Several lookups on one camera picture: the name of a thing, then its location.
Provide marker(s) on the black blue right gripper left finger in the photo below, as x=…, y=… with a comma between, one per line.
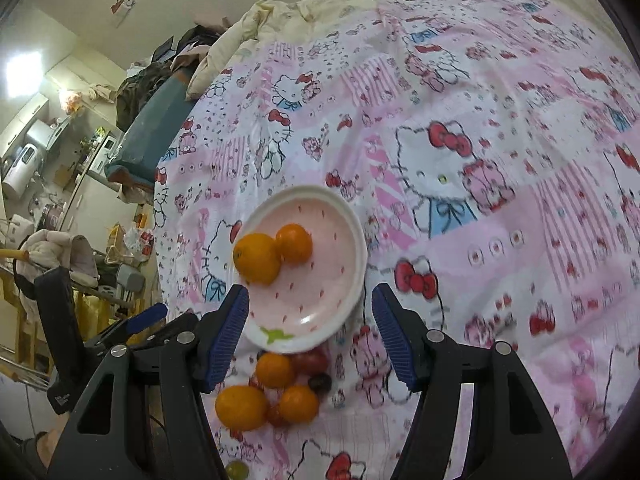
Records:
x=108, y=435

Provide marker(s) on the pink white strawberry plate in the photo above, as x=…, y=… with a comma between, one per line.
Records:
x=309, y=303

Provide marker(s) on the small mandarin orange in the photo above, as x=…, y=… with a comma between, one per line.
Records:
x=275, y=371

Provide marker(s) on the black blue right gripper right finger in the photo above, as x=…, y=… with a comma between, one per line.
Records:
x=512, y=434

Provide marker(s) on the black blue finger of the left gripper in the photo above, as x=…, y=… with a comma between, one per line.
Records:
x=121, y=331

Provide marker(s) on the white water heater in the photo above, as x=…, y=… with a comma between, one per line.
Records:
x=22, y=170

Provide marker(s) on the blue mattress edge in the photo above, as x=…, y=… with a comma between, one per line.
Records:
x=148, y=138

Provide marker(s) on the small orange on plate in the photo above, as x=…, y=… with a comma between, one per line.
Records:
x=294, y=244

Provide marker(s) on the large orange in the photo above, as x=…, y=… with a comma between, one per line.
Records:
x=256, y=258
x=242, y=408

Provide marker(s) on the pink Hello Kitty bedsheet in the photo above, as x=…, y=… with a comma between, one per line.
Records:
x=490, y=150

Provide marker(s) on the large orange on plate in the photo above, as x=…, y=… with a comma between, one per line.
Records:
x=256, y=258

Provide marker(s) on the small red cherry tomato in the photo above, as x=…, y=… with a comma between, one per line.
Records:
x=275, y=417

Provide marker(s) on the green grape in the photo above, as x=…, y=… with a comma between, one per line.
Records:
x=237, y=470

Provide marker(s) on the pile of dark clothes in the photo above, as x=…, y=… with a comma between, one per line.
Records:
x=136, y=91

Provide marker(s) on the small round orange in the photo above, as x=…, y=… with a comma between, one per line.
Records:
x=299, y=404

